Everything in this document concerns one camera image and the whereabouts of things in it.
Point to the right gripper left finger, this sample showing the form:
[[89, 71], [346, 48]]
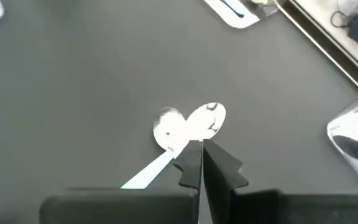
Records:
[[120, 207]]

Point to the black metal table frame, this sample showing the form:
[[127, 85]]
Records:
[[334, 46]]

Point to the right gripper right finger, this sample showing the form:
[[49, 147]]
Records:
[[291, 208]]

